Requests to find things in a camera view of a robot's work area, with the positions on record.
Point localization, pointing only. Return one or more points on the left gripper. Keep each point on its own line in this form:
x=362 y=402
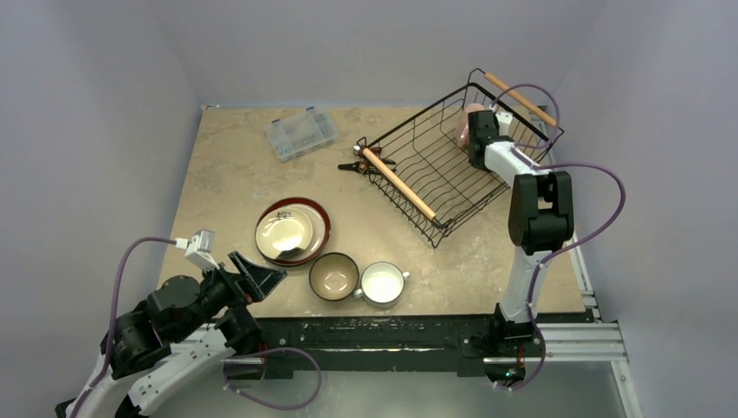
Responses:
x=258 y=280

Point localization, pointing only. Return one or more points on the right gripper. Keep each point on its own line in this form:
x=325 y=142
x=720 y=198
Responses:
x=478 y=137

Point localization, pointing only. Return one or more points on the light pink faceted mug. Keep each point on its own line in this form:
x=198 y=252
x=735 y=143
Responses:
x=462 y=127

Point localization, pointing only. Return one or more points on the brown bowl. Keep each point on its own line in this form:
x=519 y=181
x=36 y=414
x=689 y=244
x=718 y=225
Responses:
x=333 y=276

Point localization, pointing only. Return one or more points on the white two-handled soup cup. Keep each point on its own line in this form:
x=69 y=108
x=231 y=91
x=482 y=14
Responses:
x=381 y=284

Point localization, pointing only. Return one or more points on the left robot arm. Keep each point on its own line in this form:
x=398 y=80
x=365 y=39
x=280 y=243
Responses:
x=178 y=332

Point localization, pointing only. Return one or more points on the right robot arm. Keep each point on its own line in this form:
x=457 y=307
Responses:
x=540 y=222

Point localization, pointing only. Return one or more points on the beige round plate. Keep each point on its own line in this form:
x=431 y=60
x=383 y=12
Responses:
x=290 y=233

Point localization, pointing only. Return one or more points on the red black lacquer plate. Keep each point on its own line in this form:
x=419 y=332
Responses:
x=302 y=201

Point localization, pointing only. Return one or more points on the clear plastic organizer box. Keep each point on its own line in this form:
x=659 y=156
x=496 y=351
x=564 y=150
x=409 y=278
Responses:
x=302 y=133

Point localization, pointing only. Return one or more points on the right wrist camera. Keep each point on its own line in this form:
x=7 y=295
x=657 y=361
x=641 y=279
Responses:
x=505 y=120

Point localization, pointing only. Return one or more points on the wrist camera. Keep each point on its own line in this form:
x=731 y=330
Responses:
x=198 y=248
x=505 y=120

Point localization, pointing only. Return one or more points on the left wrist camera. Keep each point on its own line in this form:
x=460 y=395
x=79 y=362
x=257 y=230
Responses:
x=198 y=248

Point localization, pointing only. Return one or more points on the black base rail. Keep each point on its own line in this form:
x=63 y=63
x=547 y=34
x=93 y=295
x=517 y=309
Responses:
x=425 y=343

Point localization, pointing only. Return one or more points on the black wire dish rack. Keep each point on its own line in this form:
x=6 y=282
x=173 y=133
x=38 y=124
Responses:
x=436 y=188

